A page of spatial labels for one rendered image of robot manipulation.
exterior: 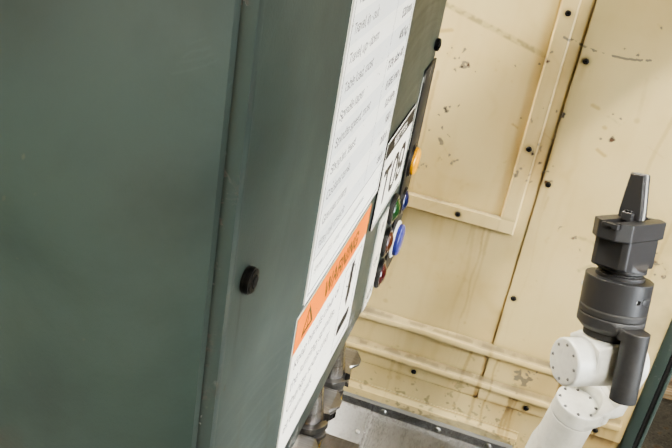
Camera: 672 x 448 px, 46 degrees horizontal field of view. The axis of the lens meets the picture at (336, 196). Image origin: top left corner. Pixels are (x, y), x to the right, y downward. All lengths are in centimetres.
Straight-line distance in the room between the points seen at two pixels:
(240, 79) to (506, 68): 115
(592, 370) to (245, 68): 90
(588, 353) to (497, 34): 56
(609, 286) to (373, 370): 76
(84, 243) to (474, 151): 118
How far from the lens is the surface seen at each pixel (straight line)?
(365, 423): 177
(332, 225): 44
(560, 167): 145
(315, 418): 116
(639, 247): 110
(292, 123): 31
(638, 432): 172
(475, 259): 154
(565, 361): 112
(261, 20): 25
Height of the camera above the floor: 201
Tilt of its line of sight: 26 degrees down
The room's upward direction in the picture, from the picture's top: 10 degrees clockwise
